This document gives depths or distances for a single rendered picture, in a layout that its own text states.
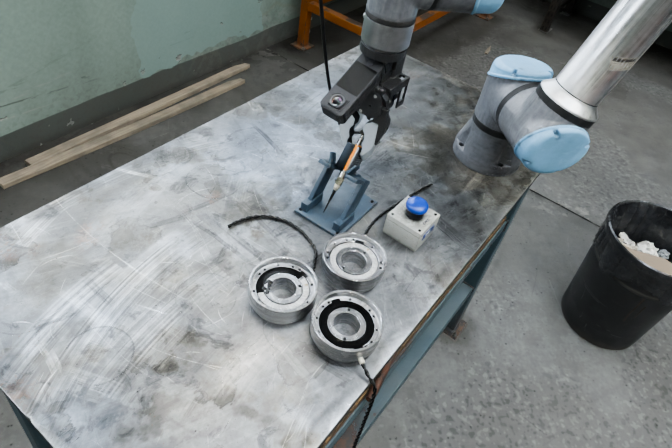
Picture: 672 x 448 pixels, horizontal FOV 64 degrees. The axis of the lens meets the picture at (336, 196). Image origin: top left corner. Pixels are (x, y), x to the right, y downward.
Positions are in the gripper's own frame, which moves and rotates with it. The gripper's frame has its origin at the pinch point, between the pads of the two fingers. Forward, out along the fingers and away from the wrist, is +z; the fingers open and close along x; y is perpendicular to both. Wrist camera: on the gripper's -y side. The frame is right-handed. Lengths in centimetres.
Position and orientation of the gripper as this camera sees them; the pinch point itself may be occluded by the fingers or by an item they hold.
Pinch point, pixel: (354, 151)
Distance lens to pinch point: 94.9
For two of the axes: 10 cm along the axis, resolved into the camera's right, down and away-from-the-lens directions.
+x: -8.0, -4.9, 3.6
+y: 5.8, -4.8, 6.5
